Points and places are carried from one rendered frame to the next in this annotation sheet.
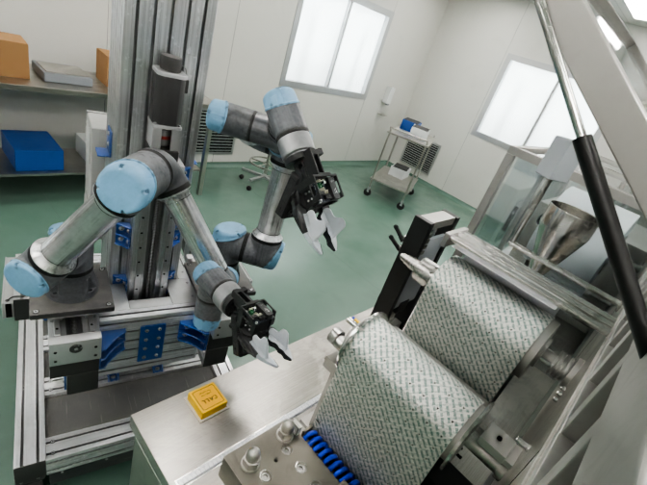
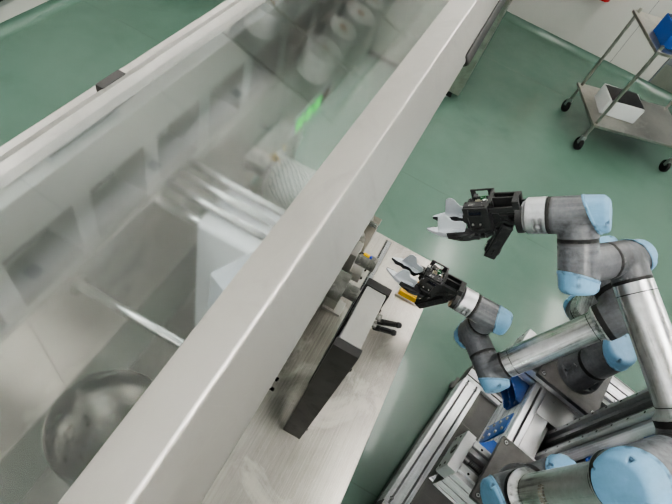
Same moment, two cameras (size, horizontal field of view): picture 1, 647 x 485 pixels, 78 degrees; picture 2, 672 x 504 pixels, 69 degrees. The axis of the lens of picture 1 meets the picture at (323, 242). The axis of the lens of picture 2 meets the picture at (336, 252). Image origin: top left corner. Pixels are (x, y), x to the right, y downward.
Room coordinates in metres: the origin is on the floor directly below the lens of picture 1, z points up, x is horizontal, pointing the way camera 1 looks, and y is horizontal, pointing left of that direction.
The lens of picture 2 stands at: (1.35, -0.57, 2.18)
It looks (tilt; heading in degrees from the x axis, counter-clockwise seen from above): 53 degrees down; 150
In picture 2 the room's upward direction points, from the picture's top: 24 degrees clockwise
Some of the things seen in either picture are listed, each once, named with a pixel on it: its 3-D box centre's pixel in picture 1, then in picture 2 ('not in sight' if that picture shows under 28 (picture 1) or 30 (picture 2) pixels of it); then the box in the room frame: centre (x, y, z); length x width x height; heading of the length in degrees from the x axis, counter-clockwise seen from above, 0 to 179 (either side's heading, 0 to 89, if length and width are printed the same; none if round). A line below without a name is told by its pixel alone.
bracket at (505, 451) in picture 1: (501, 444); not in sight; (0.48, -0.38, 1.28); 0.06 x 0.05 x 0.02; 53
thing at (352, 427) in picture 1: (364, 444); not in sight; (0.53, -0.20, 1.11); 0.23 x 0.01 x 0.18; 53
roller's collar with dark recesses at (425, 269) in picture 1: (429, 274); (332, 282); (0.87, -0.27, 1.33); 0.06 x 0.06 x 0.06; 53
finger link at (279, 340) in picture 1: (282, 340); (402, 274); (0.73, 0.02, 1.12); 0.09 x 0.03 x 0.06; 62
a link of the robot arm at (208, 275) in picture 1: (214, 281); (489, 315); (0.87, 0.24, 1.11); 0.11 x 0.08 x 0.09; 53
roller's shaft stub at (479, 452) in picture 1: (487, 453); not in sight; (0.48, -0.37, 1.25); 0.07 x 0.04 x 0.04; 53
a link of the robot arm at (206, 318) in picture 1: (210, 306); (474, 335); (0.88, 0.24, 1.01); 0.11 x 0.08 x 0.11; 3
